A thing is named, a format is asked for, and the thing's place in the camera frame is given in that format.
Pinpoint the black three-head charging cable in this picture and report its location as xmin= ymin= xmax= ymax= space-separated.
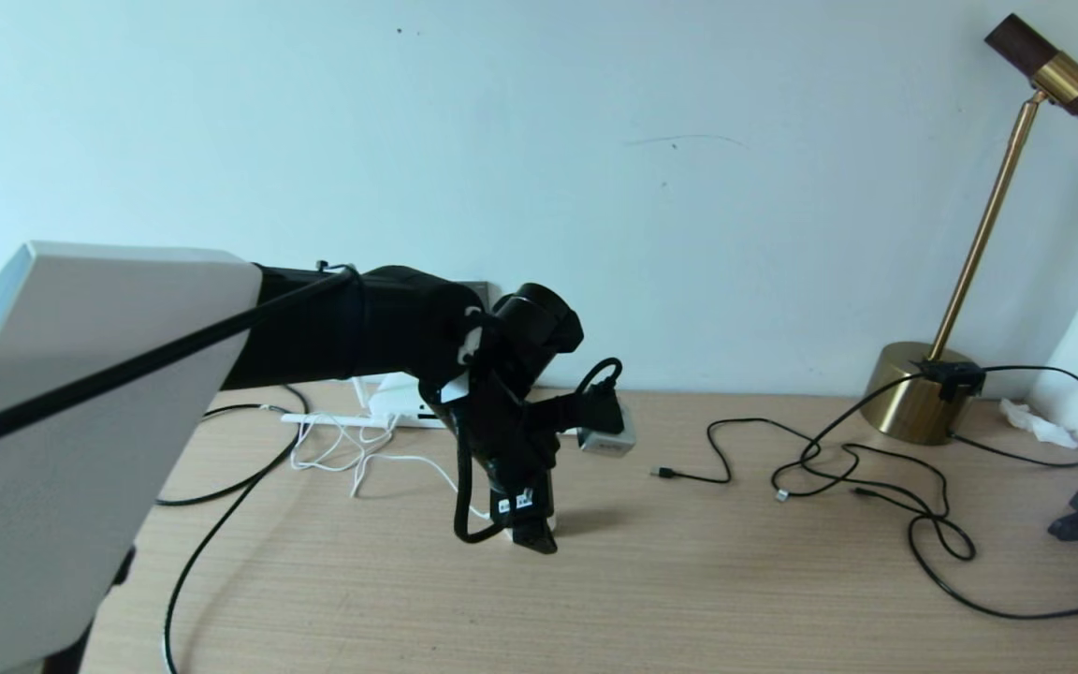
xmin=649 ymin=417 xmax=954 ymax=521

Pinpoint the brass desk lamp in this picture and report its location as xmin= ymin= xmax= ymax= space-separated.
xmin=862 ymin=13 xmax=1078 ymax=447

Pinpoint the crumpled white tissue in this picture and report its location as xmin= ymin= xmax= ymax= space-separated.
xmin=998 ymin=397 xmax=1078 ymax=451

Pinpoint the looped black table cable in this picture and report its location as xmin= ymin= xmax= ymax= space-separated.
xmin=154 ymin=384 xmax=312 ymax=507

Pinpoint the thin white adapter cable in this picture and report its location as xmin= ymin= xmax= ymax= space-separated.
xmin=290 ymin=412 xmax=495 ymax=522

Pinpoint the white router with antennas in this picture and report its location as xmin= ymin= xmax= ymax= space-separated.
xmin=281 ymin=372 xmax=452 ymax=432

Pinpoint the black cable clip block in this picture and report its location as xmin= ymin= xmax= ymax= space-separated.
xmin=910 ymin=359 xmax=987 ymax=403

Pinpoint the long black table cable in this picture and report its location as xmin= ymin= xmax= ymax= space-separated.
xmin=162 ymin=447 xmax=308 ymax=674

